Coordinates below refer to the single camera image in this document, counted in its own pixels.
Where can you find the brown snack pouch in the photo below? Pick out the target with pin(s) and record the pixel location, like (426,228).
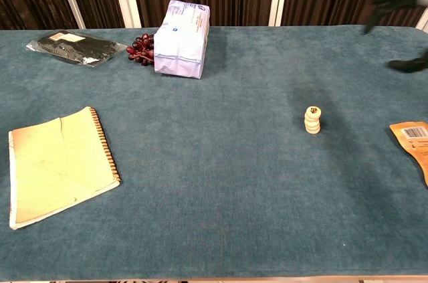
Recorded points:
(414,146)

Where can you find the white tissue pack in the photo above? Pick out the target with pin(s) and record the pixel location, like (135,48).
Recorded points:
(182,45)

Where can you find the dark red grape bunch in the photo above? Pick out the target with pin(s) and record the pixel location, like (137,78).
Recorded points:
(140,47)

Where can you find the teal table cloth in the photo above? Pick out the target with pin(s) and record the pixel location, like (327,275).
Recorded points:
(200,196)

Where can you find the black item in clear bag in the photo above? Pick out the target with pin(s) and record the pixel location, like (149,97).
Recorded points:
(73,47)

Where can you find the yellow spiral notebook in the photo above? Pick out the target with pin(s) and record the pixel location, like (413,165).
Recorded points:
(60,169)

